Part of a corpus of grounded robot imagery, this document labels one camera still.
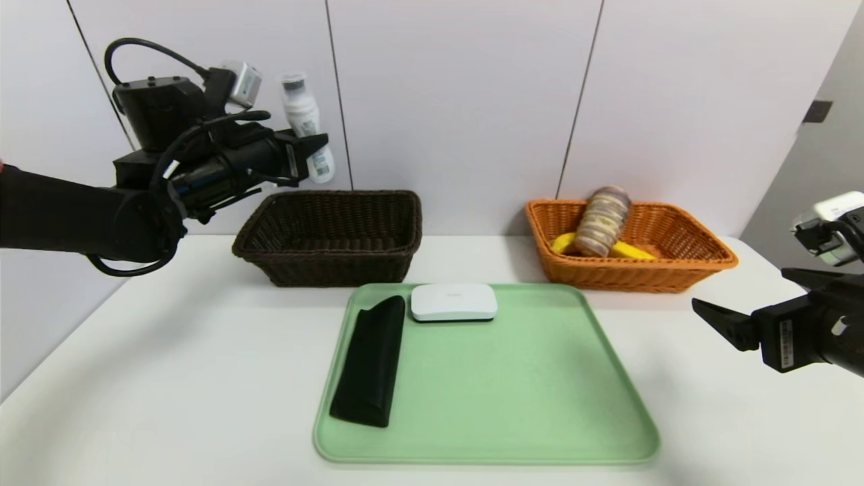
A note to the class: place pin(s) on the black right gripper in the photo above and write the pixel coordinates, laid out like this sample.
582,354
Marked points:
783,335

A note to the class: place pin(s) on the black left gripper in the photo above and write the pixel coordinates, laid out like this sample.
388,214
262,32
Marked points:
293,160

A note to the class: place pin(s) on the white plastic bottle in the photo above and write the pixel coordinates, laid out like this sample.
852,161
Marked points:
302,111

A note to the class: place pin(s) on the yellow banana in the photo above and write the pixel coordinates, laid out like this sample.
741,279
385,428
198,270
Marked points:
634,251

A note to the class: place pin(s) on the striped twisted bread loaf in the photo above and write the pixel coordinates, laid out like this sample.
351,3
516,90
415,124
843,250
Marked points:
602,223

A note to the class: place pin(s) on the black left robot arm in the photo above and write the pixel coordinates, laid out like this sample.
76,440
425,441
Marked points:
61,209

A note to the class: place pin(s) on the dark brown wicker basket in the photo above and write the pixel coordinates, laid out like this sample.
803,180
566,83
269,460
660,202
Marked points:
324,266

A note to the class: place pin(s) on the orange wicker basket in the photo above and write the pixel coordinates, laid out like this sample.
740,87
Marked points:
641,277

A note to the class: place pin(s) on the white flat router box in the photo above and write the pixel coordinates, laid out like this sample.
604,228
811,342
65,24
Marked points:
453,301

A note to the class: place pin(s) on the black folded soft case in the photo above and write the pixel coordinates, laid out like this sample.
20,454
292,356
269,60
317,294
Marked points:
368,364

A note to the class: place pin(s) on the light green plastic tray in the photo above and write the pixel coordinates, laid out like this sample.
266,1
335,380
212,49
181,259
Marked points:
506,391

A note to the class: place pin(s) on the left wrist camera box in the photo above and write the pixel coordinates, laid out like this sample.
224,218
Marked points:
244,82

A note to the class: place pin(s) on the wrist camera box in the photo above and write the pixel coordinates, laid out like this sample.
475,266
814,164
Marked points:
833,223
244,82

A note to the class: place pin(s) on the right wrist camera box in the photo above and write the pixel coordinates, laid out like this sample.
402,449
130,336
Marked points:
833,223

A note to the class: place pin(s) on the dark wall bracket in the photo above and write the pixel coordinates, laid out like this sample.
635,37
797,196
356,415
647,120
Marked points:
816,112

